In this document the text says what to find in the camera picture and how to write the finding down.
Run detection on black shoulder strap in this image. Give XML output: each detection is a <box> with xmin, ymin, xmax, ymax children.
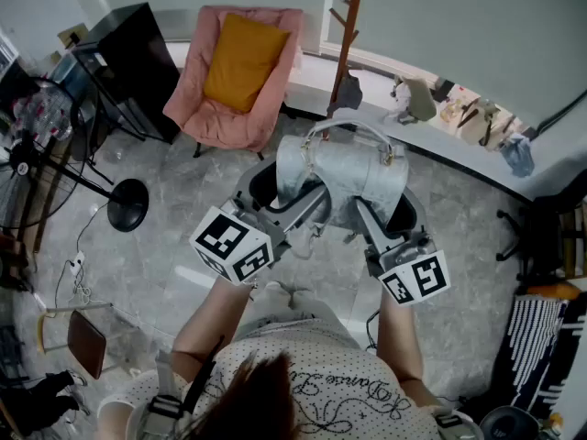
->
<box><xmin>181</xmin><ymin>335</ymin><xmax>227</xmax><ymax>414</ymax></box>

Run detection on grey hanging bag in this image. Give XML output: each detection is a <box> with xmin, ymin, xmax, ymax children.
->
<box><xmin>327</xmin><ymin>73</ymin><xmax>364</xmax><ymax>112</ymax></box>

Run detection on grey harness strap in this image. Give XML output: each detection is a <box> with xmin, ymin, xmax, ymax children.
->
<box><xmin>137</xmin><ymin>348</ymin><xmax>189</xmax><ymax>440</ymax></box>
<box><xmin>433</xmin><ymin>405</ymin><xmax>483</xmax><ymax>440</ymax></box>

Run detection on person's legs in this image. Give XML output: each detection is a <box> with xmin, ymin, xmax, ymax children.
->
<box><xmin>231</xmin><ymin>280</ymin><xmax>357</xmax><ymax>338</ymax></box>

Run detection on black office chair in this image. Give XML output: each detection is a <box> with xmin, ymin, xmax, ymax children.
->
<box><xmin>495</xmin><ymin>194</ymin><xmax>587</xmax><ymax>289</ymax></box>

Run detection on white power strip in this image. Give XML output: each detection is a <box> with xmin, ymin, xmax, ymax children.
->
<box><xmin>67</xmin><ymin>250</ymin><xmax>88</xmax><ymax>275</ymax></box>

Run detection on brown wooden coat rack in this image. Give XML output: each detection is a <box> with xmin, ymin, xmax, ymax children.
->
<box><xmin>326</xmin><ymin>0</ymin><xmax>368</xmax><ymax>130</ymax></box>

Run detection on beige bag on ledge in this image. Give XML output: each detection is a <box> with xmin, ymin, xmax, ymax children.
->
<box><xmin>389</xmin><ymin>74</ymin><xmax>437</xmax><ymax>126</ymax></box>

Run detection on white printed pouch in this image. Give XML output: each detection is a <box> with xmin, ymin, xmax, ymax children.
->
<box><xmin>439</xmin><ymin>93</ymin><xmax>465</xmax><ymax>124</ymax></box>

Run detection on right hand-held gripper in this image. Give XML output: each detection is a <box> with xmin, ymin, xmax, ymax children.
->
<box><xmin>352</xmin><ymin>187</ymin><xmax>453</xmax><ymax>309</ymax></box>

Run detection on person's left forearm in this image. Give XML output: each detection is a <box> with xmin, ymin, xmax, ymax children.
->
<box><xmin>172</xmin><ymin>275</ymin><xmax>258</xmax><ymax>371</ymax></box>

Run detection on cardboard box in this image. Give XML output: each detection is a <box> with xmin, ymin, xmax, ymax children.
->
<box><xmin>57</xmin><ymin>22</ymin><xmax>91</xmax><ymax>50</ymax></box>

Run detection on black cable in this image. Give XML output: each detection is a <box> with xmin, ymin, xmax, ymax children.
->
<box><xmin>364</xmin><ymin>308</ymin><xmax>382</xmax><ymax>353</ymax></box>

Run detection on black cabinet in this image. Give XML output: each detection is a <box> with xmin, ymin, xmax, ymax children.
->
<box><xmin>72</xmin><ymin>1</ymin><xmax>181</xmax><ymax>145</ymax></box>

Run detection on person's dotted white shirt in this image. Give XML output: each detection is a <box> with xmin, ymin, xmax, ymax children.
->
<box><xmin>97</xmin><ymin>316</ymin><xmax>460</xmax><ymax>440</ymax></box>

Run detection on pink padded chair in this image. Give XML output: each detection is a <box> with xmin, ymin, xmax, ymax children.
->
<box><xmin>162</xmin><ymin>5</ymin><xmax>305</xmax><ymax>160</ymax></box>

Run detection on mustard yellow cushion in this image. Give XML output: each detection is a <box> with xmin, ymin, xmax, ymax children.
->
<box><xmin>203</xmin><ymin>13</ymin><xmax>291</xmax><ymax>114</ymax></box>

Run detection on black standing fan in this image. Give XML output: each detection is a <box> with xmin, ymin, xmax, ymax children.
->
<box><xmin>0</xmin><ymin>78</ymin><xmax>150</xmax><ymax>234</ymax></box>

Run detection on orange cushion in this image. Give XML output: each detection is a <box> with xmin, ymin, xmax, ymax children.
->
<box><xmin>526</xmin><ymin>281</ymin><xmax>581</xmax><ymax>300</ymax></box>

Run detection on black folding chair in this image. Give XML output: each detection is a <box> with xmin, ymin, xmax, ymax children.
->
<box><xmin>69</xmin><ymin>84</ymin><xmax>116</xmax><ymax>187</ymax></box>

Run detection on light blue cloth bag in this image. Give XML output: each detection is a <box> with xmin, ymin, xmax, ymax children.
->
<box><xmin>499</xmin><ymin>133</ymin><xmax>536</xmax><ymax>179</ymax></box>

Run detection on silver grey handbag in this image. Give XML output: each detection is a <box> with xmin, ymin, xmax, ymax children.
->
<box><xmin>273</xmin><ymin>119</ymin><xmax>410</xmax><ymax>259</ymax></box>

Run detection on brown seat metal stool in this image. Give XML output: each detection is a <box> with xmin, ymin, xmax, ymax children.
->
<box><xmin>37</xmin><ymin>302</ymin><xmax>121</xmax><ymax>381</ymax></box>

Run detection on person's right forearm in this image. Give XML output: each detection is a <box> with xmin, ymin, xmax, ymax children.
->
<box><xmin>378</xmin><ymin>296</ymin><xmax>426</xmax><ymax>383</ymax></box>

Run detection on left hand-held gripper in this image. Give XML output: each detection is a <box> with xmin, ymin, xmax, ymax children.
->
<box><xmin>189</xmin><ymin>159</ymin><xmax>333</xmax><ymax>286</ymax></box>

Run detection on round black device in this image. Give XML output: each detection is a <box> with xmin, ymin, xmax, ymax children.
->
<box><xmin>479</xmin><ymin>405</ymin><xmax>542</xmax><ymax>440</ymax></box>

